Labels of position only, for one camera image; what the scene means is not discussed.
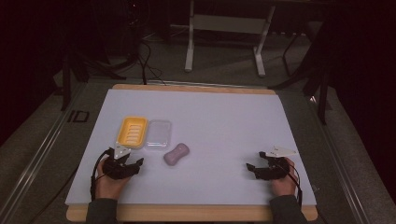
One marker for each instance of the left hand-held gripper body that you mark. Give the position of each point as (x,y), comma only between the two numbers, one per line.
(115,168)

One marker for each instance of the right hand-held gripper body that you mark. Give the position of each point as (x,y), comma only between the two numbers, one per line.
(275,166)

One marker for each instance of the person's left hand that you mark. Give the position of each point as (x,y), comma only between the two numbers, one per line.
(109,186)

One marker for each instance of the person's right hand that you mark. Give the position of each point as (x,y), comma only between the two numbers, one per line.
(285,185)

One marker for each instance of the yellow soap dish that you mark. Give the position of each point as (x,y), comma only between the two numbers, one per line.
(132,130)

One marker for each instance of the clear plastic soap dish lid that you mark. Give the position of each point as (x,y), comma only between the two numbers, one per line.
(158,133)

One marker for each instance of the white table mat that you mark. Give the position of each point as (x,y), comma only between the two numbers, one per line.
(218,133)

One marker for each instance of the black metal stand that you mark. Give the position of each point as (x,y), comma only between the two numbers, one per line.
(320,81)
(74,71)

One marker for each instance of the white metal stand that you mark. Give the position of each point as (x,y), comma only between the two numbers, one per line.
(227,23)

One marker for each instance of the metal floor rail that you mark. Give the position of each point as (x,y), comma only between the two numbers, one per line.
(339,161)
(34,158)

